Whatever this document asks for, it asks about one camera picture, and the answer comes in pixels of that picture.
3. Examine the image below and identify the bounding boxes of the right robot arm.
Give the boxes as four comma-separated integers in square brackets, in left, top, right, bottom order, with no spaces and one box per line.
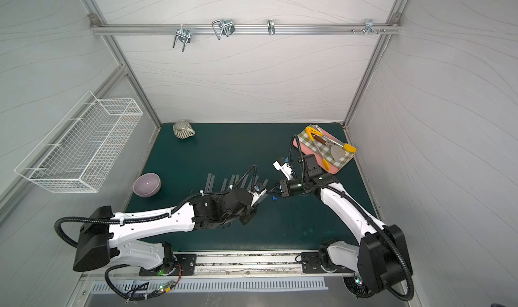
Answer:
[270,174,415,302]

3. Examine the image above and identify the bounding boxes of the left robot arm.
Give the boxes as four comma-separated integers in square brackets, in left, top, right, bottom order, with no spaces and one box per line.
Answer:
[54,186,266,272]

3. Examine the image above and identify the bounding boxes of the pink plastic tray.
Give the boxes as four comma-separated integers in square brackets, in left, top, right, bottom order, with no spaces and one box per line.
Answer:
[291,124,357,175]

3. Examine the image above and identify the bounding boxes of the green white checkered cloth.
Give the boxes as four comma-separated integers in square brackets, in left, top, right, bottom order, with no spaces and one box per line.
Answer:
[293,125,356,171]

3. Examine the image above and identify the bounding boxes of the purple bowl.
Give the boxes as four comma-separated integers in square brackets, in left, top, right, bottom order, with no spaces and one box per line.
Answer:
[132,173,162,199]

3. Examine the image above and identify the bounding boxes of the striped ceramic cup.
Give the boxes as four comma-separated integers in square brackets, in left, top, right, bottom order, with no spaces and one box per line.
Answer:
[173,120,196,139]

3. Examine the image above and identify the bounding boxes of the metal hook clamp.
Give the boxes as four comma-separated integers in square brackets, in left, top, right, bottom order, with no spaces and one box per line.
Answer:
[351,19,387,35]
[267,19,275,36]
[173,26,192,52]
[211,19,236,40]

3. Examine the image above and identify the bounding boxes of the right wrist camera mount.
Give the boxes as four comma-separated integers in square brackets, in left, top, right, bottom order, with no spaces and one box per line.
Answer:
[273,157,295,180]

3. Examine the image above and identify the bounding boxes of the brown handled metal spatula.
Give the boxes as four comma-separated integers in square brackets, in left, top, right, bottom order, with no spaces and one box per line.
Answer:
[314,135,347,162]

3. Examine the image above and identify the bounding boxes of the yellow handled metal tongs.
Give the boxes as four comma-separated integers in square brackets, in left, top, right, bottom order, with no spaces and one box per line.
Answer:
[305,126,357,172]

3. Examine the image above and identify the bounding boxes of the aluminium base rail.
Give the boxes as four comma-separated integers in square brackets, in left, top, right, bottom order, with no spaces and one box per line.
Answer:
[80,250,414,281]

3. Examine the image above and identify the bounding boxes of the white slotted cable duct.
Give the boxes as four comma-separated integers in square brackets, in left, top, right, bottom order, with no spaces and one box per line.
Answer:
[90,277,329,294]

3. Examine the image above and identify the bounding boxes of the white wire basket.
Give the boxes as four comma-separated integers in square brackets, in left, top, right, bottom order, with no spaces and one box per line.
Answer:
[14,91,143,194]

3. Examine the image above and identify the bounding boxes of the aluminium top rail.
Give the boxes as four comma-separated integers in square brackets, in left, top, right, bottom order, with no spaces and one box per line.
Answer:
[90,22,403,36]

